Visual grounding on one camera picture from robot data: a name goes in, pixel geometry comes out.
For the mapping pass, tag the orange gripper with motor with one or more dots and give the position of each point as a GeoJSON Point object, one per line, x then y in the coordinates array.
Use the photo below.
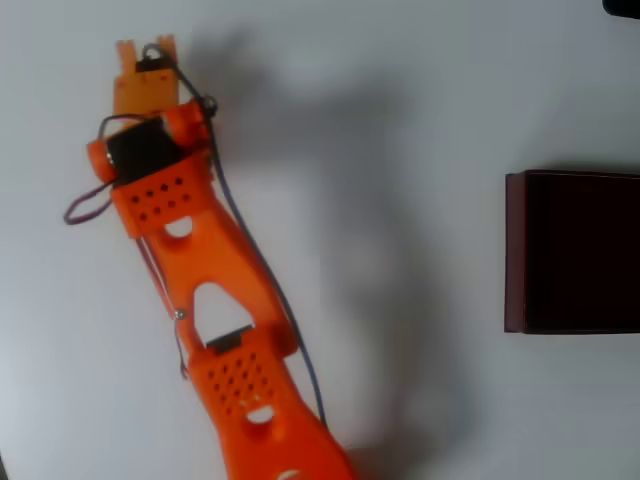
{"type": "Point", "coordinates": [131, 75]}

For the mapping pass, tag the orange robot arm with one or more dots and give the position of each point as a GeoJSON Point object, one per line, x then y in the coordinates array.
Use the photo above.
{"type": "Point", "coordinates": [220, 260]}

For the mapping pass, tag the dark red open box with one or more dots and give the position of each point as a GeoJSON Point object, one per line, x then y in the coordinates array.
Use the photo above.
{"type": "Point", "coordinates": [580, 255]}

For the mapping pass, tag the black object at edge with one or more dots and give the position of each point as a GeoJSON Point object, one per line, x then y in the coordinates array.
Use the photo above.
{"type": "Point", "coordinates": [624, 7]}

